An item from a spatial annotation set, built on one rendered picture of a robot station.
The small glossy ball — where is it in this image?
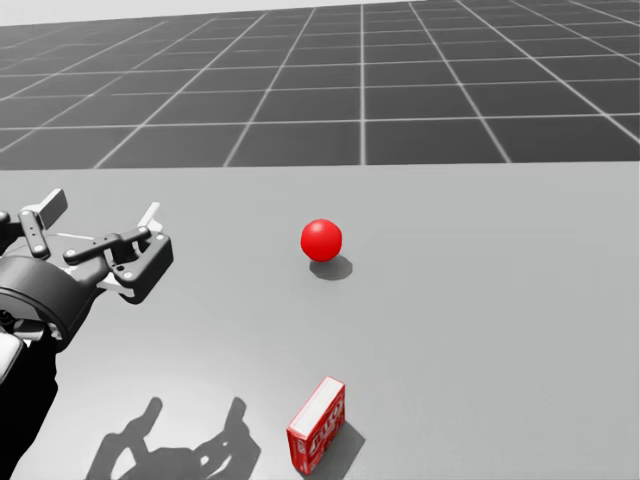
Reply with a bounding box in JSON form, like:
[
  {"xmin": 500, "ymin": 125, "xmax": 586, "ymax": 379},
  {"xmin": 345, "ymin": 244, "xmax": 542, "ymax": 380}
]
[{"xmin": 300, "ymin": 218, "xmax": 344, "ymax": 263}]

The red and white carton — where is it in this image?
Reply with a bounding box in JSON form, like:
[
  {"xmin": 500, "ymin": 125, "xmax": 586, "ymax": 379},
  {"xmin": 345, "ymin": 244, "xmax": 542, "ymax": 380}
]
[{"xmin": 286, "ymin": 376, "xmax": 347, "ymax": 476}]

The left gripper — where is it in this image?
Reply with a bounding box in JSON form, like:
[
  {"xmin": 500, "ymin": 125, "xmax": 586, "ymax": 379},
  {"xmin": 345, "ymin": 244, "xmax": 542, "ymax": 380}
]
[{"xmin": 0, "ymin": 187, "xmax": 175, "ymax": 352}]

